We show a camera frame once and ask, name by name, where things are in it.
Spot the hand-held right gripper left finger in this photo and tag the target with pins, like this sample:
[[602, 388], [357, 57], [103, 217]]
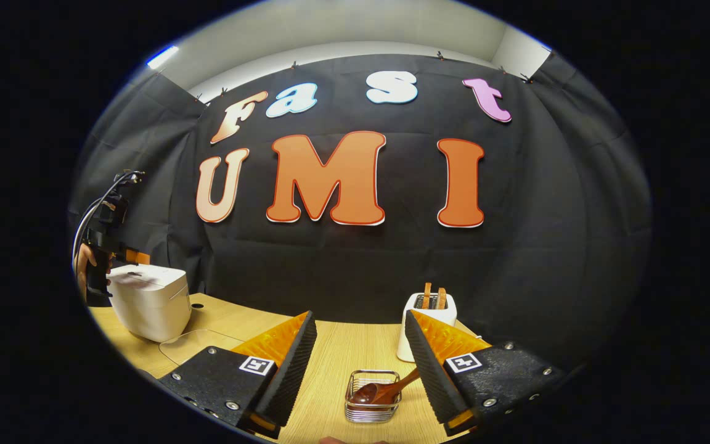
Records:
[[293, 376]]

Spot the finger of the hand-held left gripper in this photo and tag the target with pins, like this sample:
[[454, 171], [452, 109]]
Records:
[[139, 257]]

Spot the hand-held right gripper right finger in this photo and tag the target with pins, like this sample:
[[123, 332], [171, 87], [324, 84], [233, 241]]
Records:
[[430, 376]]

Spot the white rice cooker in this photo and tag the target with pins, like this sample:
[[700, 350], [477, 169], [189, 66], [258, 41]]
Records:
[[151, 302]]

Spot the brown wooden spoon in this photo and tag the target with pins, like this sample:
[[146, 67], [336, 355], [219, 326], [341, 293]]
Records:
[[379, 391]]

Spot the white toaster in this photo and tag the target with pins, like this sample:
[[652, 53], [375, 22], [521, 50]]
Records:
[[405, 336]]

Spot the clear plastic tray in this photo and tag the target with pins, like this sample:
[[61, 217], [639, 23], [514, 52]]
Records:
[[198, 345]]

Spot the ceiling light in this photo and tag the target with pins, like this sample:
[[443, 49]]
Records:
[[163, 57]]

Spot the black backdrop cloth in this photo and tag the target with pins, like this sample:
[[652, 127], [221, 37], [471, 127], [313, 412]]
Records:
[[546, 216]]

